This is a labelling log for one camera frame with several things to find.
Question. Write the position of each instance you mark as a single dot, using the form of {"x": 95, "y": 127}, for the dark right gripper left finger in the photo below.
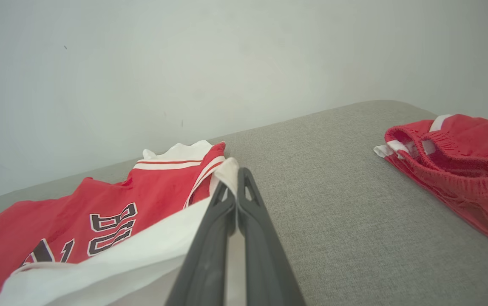
{"x": 205, "y": 263}

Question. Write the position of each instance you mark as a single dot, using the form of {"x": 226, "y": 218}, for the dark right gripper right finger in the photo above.
{"x": 265, "y": 263}

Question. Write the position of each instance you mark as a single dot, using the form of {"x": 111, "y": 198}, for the grey fabric sofa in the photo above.
{"x": 333, "y": 221}

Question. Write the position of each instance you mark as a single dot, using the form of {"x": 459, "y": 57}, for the red shorts with white trim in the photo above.
{"x": 465, "y": 170}

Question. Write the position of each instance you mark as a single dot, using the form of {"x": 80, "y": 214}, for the red and white basketball jersey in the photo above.
{"x": 99, "y": 199}

